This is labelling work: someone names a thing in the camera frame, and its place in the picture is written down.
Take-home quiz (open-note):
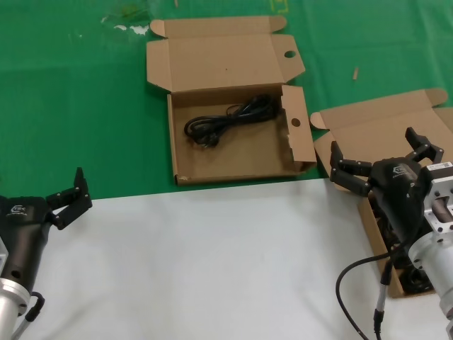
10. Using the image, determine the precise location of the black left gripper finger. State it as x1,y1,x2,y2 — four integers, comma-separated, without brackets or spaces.
45,167,82,207
52,168,93,232

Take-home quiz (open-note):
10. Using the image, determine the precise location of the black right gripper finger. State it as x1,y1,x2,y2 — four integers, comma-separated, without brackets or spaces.
328,140,373,196
404,126,445,166

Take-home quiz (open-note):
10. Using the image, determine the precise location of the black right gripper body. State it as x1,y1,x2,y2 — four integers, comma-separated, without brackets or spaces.
367,157,431,248

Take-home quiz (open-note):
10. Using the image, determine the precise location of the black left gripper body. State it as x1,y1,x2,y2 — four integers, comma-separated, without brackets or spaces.
0,195,54,285

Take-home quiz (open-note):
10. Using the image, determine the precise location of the torn-flap open cardboard box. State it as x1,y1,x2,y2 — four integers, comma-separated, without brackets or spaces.
145,16,318,186

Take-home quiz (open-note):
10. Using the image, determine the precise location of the green table cloth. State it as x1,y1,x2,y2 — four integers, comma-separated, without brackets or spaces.
0,0,453,201

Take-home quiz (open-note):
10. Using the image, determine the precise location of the clear torn plastic film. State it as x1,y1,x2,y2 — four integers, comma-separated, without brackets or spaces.
100,5,151,36

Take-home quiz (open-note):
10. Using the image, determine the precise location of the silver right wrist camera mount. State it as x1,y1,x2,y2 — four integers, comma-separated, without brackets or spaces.
423,161,453,237

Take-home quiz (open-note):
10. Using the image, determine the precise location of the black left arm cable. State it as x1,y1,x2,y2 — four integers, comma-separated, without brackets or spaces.
8,290,46,340

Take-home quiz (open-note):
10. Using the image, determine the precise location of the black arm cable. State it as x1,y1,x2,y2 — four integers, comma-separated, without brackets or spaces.
8,290,46,340
335,242,408,340

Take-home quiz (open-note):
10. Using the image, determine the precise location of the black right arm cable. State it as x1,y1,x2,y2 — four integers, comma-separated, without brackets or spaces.
335,242,408,340

